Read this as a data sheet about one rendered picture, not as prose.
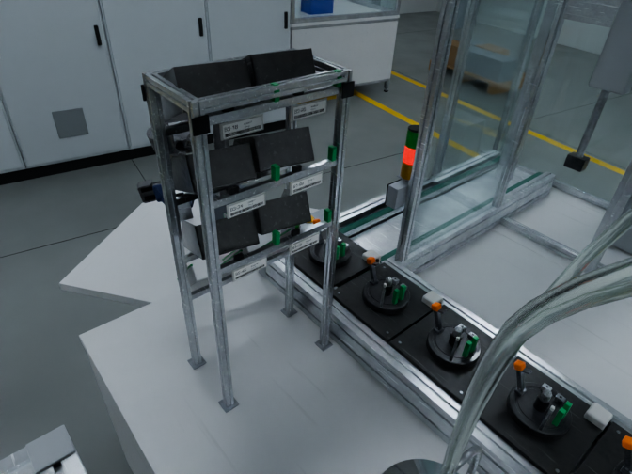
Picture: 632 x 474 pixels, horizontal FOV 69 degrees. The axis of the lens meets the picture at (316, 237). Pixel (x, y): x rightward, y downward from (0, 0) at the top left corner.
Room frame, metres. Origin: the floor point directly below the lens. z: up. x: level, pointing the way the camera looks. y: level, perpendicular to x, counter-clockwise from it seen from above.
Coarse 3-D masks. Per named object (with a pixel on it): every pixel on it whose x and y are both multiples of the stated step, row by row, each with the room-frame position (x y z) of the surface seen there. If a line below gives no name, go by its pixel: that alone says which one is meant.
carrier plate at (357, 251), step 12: (348, 240) 1.31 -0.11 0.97; (300, 252) 1.22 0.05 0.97; (360, 252) 1.24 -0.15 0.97; (300, 264) 1.16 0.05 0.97; (312, 264) 1.16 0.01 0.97; (348, 264) 1.17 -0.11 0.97; (360, 264) 1.18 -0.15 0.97; (312, 276) 1.10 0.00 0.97; (336, 276) 1.11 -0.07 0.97; (348, 276) 1.11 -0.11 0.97
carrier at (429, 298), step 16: (368, 272) 1.14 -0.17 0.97; (384, 272) 1.14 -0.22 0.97; (352, 288) 1.06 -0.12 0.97; (368, 288) 1.04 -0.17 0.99; (384, 288) 0.96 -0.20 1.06; (400, 288) 1.04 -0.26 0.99; (416, 288) 1.08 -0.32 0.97; (352, 304) 0.99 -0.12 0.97; (368, 304) 0.99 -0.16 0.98; (384, 304) 0.98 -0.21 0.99; (400, 304) 0.98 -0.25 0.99; (416, 304) 1.00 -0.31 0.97; (368, 320) 0.93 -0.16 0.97; (384, 320) 0.93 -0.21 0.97; (400, 320) 0.94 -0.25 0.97; (416, 320) 0.94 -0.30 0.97; (384, 336) 0.87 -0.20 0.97
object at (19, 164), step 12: (0, 96) 3.29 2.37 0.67; (0, 108) 3.21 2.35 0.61; (0, 120) 3.19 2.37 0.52; (0, 132) 3.18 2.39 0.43; (12, 132) 3.23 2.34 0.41; (0, 144) 3.16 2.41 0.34; (12, 144) 3.20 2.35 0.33; (0, 156) 3.14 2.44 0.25; (12, 156) 3.19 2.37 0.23; (0, 168) 3.13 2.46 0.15; (12, 168) 3.17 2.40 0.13; (24, 168) 3.23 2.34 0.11; (0, 180) 3.14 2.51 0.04; (12, 180) 3.18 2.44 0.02; (24, 180) 3.22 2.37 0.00
